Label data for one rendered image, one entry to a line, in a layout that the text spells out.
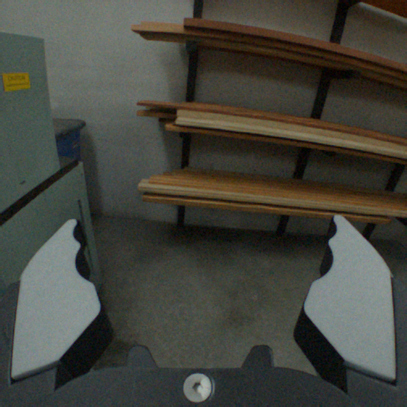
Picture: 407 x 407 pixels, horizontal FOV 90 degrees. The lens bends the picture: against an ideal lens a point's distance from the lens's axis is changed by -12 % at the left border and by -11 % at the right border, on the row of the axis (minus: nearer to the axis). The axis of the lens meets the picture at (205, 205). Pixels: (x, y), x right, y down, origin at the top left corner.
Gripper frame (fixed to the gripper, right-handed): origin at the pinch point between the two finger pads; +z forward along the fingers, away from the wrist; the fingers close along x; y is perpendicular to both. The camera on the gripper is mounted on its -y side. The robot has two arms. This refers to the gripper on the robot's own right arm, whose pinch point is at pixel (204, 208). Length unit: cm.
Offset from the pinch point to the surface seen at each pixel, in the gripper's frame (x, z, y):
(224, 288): 10, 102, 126
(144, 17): -43, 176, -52
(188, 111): -11, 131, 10
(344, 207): 100, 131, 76
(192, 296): -13, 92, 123
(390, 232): 204, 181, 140
